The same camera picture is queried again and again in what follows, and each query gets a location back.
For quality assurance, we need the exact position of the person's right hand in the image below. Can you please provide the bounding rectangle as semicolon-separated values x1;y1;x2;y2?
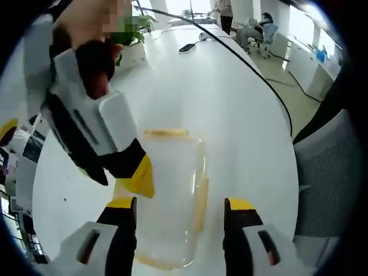
54;0;133;101

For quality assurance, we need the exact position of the long black cable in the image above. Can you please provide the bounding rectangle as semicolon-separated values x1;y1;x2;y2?
134;0;294;140

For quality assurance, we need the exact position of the small black flat device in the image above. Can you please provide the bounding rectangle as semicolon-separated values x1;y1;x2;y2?
178;43;197;54

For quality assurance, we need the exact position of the green potted plant white pot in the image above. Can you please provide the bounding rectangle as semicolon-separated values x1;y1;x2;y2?
114;14;158;70

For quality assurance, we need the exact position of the clear container with plastic buckles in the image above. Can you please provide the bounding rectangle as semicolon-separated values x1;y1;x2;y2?
113;128;210;271

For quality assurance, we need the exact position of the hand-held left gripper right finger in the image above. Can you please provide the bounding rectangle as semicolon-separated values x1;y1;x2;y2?
222;197;298;276

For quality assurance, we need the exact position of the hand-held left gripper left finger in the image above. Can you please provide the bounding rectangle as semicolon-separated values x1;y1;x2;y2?
56;197;138;276

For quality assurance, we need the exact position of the white swivel office chair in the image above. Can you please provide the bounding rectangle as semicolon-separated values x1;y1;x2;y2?
246;36;273;60

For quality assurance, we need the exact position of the grey mesh office chair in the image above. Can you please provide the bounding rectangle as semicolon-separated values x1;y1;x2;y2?
292;109;355;250

